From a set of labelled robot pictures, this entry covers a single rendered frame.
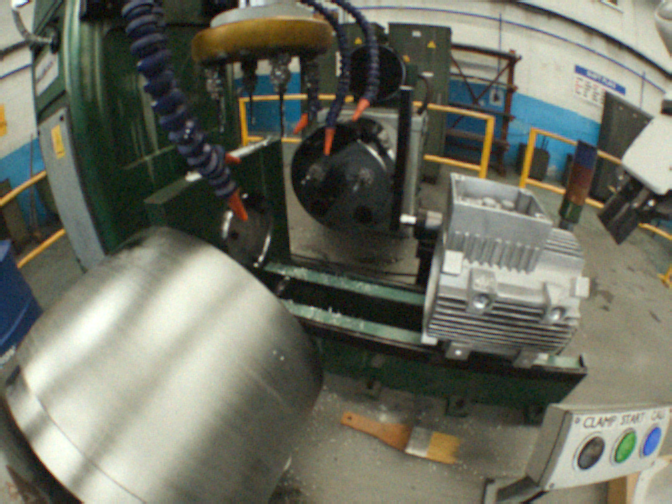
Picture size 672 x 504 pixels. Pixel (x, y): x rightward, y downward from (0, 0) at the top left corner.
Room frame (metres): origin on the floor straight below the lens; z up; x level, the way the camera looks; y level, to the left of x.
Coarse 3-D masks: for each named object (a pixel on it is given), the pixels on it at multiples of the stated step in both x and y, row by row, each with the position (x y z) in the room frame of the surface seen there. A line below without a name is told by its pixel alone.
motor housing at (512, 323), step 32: (544, 256) 0.24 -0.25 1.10; (576, 256) 0.23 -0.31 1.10; (448, 288) 0.24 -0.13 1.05; (512, 288) 0.22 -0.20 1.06; (448, 320) 0.22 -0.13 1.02; (480, 320) 0.21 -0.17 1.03; (512, 320) 0.19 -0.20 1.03; (576, 320) 0.17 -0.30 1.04; (512, 352) 0.19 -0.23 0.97; (544, 352) 0.17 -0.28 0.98
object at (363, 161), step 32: (320, 128) 0.60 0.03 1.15; (352, 128) 0.57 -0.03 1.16; (384, 128) 0.64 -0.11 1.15; (320, 160) 0.59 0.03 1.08; (352, 160) 0.57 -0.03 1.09; (384, 160) 0.55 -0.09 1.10; (320, 192) 0.59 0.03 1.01; (352, 192) 0.57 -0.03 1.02; (384, 192) 0.55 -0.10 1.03; (352, 224) 0.57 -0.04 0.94
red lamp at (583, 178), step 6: (576, 168) 0.48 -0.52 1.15; (582, 168) 0.47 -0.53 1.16; (570, 174) 0.50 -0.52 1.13; (576, 174) 0.48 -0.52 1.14; (582, 174) 0.46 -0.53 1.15; (588, 174) 0.46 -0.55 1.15; (576, 180) 0.47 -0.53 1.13; (582, 180) 0.46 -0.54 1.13; (588, 180) 0.46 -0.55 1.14; (582, 186) 0.46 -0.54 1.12; (588, 186) 0.46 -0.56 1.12
